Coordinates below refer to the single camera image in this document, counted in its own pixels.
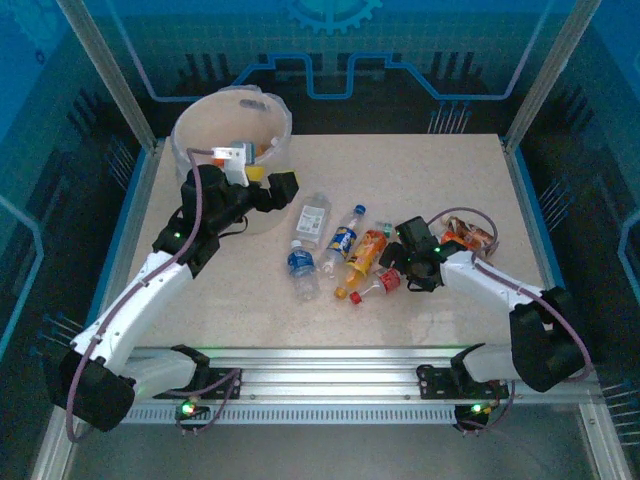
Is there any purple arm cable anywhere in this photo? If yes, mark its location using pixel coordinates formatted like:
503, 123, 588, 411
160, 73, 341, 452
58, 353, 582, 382
429, 207, 594, 436
64, 146, 244, 444

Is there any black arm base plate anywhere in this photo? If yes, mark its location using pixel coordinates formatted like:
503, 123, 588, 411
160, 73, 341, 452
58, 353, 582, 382
152, 367, 245, 401
417, 362, 511, 401

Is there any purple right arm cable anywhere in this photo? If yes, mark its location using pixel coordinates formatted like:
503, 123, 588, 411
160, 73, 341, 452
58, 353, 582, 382
429, 207, 594, 436

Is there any brown Nescafe bottle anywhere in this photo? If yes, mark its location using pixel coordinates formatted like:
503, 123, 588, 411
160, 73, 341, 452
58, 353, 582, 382
447, 214, 494, 254

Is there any orange NFC label bottle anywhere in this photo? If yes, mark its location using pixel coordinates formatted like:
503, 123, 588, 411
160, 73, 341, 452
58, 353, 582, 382
439, 227, 469, 249

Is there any translucent white plastic bin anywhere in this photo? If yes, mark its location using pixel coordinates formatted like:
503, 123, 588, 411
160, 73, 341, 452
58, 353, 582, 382
171, 84, 294, 237

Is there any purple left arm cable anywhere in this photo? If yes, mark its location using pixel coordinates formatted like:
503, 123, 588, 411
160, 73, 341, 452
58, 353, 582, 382
64, 146, 244, 444

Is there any aluminium frame leg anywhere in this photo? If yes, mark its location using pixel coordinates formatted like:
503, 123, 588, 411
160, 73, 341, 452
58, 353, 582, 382
577, 399, 634, 480
29, 419, 84, 480

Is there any slotted grey cable duct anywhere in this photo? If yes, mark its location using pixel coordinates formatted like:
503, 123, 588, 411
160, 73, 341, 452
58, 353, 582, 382
119, 405, 464, 426

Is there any square clear white label bottle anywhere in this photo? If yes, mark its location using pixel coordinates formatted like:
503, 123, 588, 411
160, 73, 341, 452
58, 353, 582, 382
294, 192, 334, 247

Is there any small LED circuit board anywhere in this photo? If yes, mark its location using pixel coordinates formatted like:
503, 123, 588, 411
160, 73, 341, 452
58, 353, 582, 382
454, 399, 496, 426
174, 397, 211, 424

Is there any red label red cap bottle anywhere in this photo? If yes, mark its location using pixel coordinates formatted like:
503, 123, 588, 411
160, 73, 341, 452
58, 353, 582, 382
350, 267, 404, 306

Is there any Pocari Sweat blue label bottle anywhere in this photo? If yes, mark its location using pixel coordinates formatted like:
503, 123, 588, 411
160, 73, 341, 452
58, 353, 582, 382
286, 238, 321, 301

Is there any Pepsi bottle blue cap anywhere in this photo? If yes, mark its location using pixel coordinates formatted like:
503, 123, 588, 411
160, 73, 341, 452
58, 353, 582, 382
319, 203, 369, 279

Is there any orange juice label bottle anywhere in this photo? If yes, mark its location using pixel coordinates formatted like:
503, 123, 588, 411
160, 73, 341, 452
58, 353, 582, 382
333, 228, 389, 301

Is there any aluminium frame rail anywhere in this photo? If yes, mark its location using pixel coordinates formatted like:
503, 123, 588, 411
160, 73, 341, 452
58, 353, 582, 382
58, 344, 604, 406

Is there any aluminium frame post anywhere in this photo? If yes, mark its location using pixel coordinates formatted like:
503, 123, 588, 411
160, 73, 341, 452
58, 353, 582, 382
55, 0, 162, 154
501, 0, 591, 154

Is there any blue table edge strip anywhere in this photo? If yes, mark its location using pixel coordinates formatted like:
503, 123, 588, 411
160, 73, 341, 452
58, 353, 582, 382
74, 144, 166, 362

